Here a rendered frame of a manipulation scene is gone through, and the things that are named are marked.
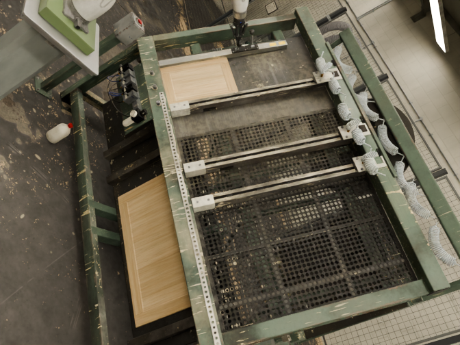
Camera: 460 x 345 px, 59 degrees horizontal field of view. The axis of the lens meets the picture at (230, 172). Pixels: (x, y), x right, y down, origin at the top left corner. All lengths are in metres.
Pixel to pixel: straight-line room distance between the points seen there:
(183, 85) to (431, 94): 5.96
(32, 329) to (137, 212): 0.93
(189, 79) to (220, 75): 0.22
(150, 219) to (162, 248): 0.23
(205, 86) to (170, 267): 1.24
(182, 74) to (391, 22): 7.10
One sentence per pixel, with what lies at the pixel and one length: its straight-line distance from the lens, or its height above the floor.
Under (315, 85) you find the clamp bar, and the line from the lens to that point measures 2.92.
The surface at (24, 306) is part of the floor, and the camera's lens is 2.53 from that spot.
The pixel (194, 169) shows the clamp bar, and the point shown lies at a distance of 2.44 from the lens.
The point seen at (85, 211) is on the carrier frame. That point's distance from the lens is 2.86.
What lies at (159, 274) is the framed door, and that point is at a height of 0.48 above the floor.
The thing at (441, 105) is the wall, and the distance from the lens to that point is 8.05.
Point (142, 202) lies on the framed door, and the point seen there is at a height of 0.44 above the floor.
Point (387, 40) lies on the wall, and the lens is 9.27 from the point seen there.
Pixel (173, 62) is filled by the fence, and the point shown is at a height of 0.99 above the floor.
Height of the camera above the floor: 1.90
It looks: 18 degrees down
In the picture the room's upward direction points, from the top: 64 degrees clockwise
